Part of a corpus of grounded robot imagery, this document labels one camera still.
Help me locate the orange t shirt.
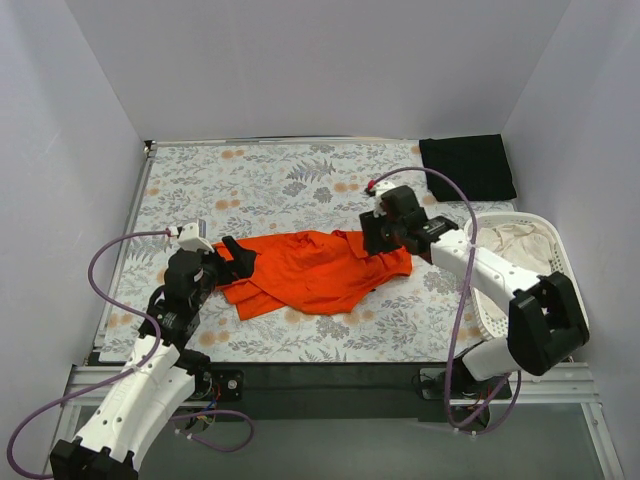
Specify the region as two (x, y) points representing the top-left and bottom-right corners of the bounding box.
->
(221, 230), (413, 321)

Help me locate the white perforated laundry basket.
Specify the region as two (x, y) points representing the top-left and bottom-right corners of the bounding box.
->
(464, 212), (578, 341)

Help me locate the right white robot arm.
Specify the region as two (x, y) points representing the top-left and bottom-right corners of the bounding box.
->
(359, 181), (590, 392)

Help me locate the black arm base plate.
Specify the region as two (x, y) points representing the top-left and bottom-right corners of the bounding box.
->
(87, 352), (514, 431)

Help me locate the cream t shirt in basket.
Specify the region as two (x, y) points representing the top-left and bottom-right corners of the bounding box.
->
(472, 222), (554, 321)

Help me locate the folded black t shirt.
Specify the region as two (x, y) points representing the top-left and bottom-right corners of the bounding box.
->
(419, 134), (517, 201)

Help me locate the aluminium frame rail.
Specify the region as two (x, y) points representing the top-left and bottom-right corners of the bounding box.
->
(63, 140), (625, 479)

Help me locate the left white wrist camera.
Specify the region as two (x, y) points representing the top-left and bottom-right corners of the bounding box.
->
(167, 219), (213, 252)

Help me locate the floral patterned table mat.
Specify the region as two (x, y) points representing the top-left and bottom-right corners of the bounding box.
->
(99, 141), (516, 364)

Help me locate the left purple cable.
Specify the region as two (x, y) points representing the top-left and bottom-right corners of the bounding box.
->
(5, 227), (256, 479)

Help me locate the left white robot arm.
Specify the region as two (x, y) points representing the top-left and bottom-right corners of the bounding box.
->
(49, 237), (257, 479)

